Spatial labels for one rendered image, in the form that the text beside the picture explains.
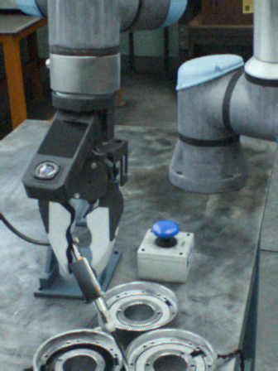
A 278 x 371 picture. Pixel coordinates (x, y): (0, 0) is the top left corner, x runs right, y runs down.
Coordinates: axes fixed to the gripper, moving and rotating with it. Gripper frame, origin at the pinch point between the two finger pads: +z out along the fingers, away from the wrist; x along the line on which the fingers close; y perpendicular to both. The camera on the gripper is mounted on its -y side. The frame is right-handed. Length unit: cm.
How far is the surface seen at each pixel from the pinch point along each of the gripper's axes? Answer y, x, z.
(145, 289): 12.7, -4.5, 8.3
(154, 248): 20.9, -3.6, 5.8
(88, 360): -1.4, -1.4, 11.2
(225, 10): 349, 36, -6
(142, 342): 1.7, -7.1, 9.6
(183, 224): 37.5, -4.6, 8.1
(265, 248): 178, -9, 70
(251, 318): 79, -14, 47
